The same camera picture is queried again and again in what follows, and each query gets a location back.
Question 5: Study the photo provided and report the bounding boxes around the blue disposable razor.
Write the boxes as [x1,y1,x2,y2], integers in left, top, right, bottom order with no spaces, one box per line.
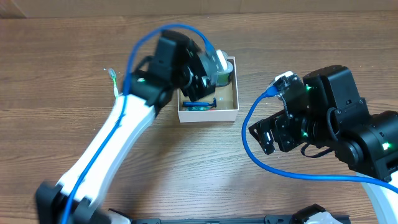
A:
[182,98,217,107]

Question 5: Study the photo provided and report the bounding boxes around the clear soap pump bottle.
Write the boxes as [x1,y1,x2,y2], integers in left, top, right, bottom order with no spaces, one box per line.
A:
[216,60,234,87]

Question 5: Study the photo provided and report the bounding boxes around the teal toothpaste tube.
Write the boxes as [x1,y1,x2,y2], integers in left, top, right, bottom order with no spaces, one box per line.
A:
[185,106,215,111]

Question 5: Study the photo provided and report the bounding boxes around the green toothbrush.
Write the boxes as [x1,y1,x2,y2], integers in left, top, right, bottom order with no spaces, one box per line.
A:
[108,68,119,99]

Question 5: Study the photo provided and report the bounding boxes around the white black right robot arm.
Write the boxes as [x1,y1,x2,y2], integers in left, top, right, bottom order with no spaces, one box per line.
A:
[241,65,397,223]

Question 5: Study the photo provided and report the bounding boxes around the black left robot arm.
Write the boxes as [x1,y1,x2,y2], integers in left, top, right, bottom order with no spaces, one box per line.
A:
[35,24,228,224]

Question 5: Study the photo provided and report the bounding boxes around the pink open box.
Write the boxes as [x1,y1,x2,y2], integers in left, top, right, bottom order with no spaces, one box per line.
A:
[177,56,239,123]

